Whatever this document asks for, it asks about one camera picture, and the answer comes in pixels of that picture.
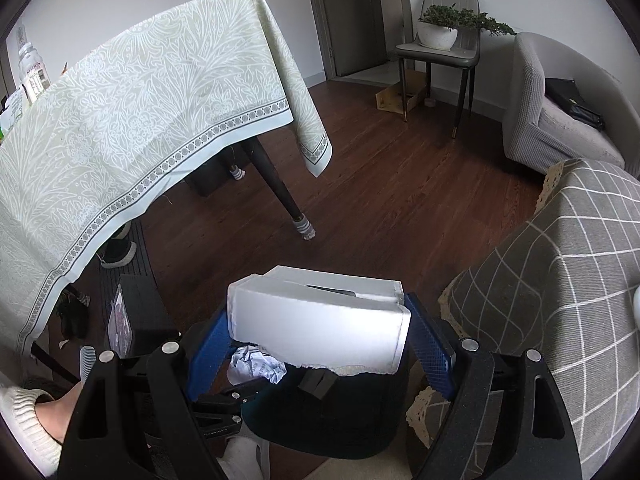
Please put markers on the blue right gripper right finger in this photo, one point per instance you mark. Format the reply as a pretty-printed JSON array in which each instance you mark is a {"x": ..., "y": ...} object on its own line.
[{"x": 432, "y": 347}]

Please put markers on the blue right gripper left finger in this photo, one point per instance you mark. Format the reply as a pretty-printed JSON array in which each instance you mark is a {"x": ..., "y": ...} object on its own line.
[{"x": 207, "y": 346}]

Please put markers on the white cardboard box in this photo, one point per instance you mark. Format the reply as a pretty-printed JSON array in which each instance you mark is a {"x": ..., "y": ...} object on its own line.
[{"x": 345, "y": 323}]

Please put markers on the dark teal trash bin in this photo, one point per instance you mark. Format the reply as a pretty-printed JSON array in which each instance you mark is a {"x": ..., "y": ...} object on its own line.
[{"x": 317, "y": 412}]

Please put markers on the crumpled white paper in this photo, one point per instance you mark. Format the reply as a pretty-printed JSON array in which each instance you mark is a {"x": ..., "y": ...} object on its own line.
[{"x": 250, "y": 363}]

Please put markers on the dark striped door mat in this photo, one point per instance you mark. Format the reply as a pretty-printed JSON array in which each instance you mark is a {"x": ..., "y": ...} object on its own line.
[{"x": 139, "y": 265}]

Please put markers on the black and white sneaker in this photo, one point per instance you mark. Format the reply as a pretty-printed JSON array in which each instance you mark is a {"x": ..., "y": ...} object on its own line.
[{"x": 118, "y": 250}]

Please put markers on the black table leg with sock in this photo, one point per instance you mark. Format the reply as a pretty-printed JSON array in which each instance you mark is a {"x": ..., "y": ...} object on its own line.
[{"x": 259, "y": 158}]

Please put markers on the grey checked round tablecloth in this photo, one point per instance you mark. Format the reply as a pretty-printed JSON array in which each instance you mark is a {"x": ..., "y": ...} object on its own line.
[{"x": 546, "y": 336}]

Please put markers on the dark brown storage box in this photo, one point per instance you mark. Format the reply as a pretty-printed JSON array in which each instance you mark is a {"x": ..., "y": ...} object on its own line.
[{"x": 221, "y": 168}]

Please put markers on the pale green patterned tablecloth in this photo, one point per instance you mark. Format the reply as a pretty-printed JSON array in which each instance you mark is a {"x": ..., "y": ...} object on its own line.
[{"x": 129, "y": 121}]

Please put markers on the brown cardboard box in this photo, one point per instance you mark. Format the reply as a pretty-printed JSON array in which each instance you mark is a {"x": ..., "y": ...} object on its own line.
[{"x": 390, "y": 98}]

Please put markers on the grey upholstered armchair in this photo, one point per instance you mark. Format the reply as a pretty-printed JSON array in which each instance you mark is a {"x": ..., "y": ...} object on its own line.
[{"x": 538, "y": 133}]

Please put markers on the black handbag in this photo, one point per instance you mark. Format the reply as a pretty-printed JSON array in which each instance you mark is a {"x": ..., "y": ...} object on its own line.
[{"x": 565, "y": 94}]

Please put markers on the grey chair with black legs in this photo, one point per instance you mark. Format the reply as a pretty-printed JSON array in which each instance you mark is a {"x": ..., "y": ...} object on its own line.
[{"x": 456, "y": 47}]

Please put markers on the clear bottle on table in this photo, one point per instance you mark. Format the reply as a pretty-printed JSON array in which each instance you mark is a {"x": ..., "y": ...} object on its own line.
[{"x": 34, "y": 76}]

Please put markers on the white pot green plant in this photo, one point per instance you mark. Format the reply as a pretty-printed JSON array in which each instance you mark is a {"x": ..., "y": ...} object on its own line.
[{"x": 439, "y": 26}]

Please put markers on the grey door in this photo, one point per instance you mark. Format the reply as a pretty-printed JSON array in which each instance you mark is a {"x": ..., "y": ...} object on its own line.
[{"x": 358, "y": 38}]

